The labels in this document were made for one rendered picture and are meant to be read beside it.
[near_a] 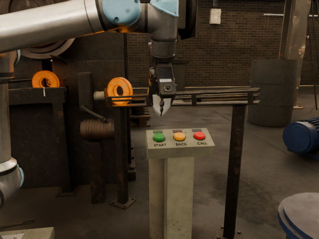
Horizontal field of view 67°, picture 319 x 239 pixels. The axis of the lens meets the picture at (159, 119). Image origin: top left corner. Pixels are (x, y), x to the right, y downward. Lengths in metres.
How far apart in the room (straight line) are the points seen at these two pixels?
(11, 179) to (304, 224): 0.87
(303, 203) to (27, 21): 0.91
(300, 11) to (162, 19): 4.50
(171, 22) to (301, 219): 0.66
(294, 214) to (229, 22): 7.73
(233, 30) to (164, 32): 7.72
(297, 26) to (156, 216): 4.41
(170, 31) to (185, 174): 0.50
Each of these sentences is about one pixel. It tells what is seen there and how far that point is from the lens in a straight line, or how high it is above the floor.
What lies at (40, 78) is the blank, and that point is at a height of 0.77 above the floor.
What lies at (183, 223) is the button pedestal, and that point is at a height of 0.26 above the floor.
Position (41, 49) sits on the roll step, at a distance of 1.58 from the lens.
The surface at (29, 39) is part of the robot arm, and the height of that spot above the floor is 0.92.
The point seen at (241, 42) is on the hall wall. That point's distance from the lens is 8.46.
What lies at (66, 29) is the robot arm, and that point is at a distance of 0.58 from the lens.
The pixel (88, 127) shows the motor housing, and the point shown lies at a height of 0.50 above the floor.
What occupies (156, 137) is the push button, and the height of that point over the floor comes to 0.61.
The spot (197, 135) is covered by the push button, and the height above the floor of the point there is 0.61.
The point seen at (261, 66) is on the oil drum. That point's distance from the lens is 3.46.
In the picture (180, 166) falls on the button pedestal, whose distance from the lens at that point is 0.88.
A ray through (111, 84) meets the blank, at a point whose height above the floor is 0.74.
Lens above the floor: 0.87
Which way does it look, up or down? 14 degrees down
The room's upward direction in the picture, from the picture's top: straight up
